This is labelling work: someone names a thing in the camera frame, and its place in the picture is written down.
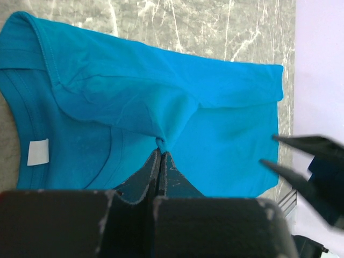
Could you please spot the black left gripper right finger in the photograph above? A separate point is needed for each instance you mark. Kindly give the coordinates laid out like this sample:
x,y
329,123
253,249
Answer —
x,y
172,183

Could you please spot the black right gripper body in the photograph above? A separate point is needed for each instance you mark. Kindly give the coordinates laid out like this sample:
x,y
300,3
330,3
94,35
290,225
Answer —
x,y
328,178

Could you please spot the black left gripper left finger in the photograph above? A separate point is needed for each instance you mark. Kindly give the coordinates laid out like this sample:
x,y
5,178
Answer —
x,y
134,189

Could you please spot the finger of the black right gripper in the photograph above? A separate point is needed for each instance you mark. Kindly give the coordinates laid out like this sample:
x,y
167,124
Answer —
x,y
316,145
320,201

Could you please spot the blue t shirt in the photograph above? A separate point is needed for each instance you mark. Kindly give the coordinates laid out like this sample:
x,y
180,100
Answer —
x,y
90,108

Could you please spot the aluminium frame rail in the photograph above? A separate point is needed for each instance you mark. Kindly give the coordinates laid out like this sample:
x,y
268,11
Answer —
x,y
288,203

